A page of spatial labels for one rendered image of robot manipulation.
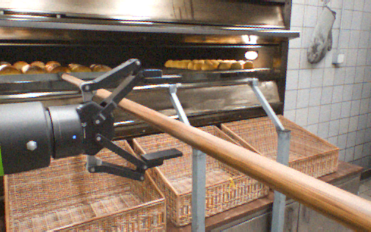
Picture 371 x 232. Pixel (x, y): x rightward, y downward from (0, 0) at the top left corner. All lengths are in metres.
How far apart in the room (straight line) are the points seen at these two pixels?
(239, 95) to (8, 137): 1.72
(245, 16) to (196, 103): 0.64
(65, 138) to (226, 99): 1.57
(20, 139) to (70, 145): 0.06
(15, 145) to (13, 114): 0.04
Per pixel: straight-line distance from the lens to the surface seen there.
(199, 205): 1.20
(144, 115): 0.61
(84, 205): 1.55
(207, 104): 1.83
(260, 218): 1.58
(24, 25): 1.32
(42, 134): 0.41
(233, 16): 1.93
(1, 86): 1.47
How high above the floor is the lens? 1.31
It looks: 12 degrees down
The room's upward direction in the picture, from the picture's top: straight up
